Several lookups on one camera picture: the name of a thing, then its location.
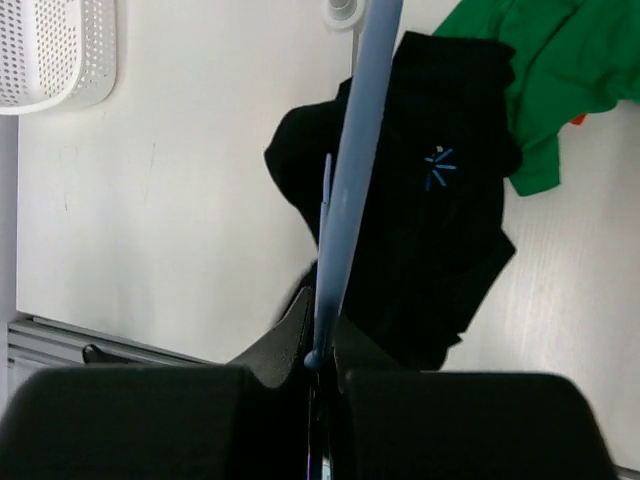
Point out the aluminium mounting rail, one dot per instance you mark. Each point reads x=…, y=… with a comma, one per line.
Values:
x=50, y=343

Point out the white perforated basket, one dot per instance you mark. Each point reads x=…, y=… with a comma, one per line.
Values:
x=56, y=54

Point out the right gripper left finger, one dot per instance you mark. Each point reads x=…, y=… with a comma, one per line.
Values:
x=245, y=419

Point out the silver clothes rack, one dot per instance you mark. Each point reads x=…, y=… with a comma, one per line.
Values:
x=346, y=16

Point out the black t shirt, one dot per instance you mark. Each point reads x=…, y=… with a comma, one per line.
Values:
x=431, y=242

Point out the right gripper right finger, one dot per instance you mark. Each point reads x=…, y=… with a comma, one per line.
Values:
x=390, y=422

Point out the orange t shirt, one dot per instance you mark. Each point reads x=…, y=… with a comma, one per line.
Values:
x=578, y=120

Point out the green t shirt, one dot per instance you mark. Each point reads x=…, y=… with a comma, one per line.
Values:
x=571, y=58

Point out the blue wire hanger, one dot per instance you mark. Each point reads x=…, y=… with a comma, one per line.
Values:
x=347, y=178

